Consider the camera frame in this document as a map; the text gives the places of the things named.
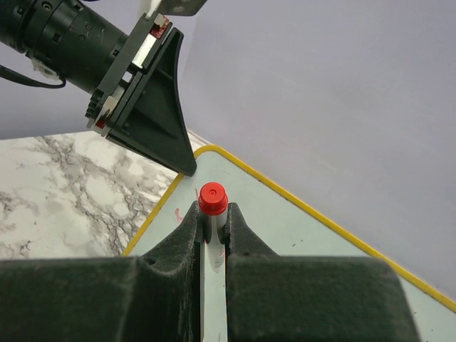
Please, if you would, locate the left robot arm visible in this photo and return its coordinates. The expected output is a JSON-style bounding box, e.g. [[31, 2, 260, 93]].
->
[[1, 1, 197, 176]]

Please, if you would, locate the yellow framed whiteboard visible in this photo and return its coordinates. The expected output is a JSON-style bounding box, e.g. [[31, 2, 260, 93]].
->
[[123, 145, 455, 341]]

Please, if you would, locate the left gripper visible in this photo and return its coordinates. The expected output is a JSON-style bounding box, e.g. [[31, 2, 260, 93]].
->
[[85, 14, 197, 176]]

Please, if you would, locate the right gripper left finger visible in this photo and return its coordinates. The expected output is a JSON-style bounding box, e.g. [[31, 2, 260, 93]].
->
[[1, 204, 203, 341]]

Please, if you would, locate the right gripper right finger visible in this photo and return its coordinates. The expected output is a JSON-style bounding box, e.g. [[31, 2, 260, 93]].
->
[[225, 203, 420, 341]]

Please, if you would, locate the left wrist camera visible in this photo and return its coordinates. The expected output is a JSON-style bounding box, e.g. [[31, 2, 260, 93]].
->
[[138, 0, 207, 17]]

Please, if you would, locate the red and white marker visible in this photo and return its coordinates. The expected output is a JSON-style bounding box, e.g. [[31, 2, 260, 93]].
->
[[198, 182, 229, 273]]

